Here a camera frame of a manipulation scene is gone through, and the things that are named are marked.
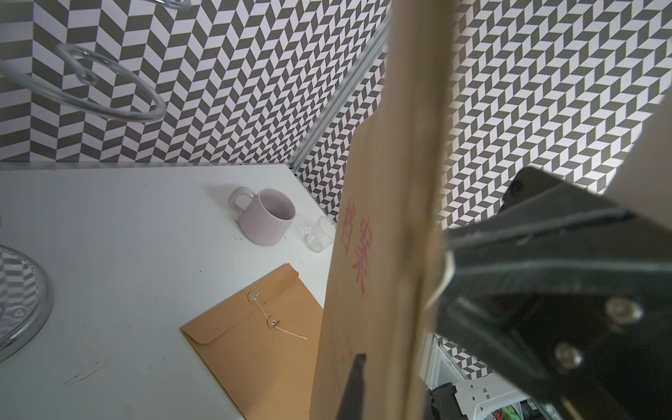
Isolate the clear drinking glass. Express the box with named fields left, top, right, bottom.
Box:
left=304, top=216, right=336, bottom=253

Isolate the brown kraft file bag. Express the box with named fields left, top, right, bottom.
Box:
left=181, top=264, right=322, bottom=419

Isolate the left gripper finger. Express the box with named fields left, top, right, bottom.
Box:
left=336, top=353, right=367, bottom=420

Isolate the pale pink ceramic mug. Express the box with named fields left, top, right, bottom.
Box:
left=227, top=187, right=297, bottom=246

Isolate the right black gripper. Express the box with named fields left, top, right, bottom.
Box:
left=436, top=167, right=671, bottom=419

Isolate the white closure string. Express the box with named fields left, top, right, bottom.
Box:
left=250, top=293, right=309, bottom=341

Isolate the chrome wire glass rack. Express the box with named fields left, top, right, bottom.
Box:
left=0, top=0, right=193, bottom=363

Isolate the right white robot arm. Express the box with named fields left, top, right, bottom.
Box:
left=432, top=167, right=671, bottom=419

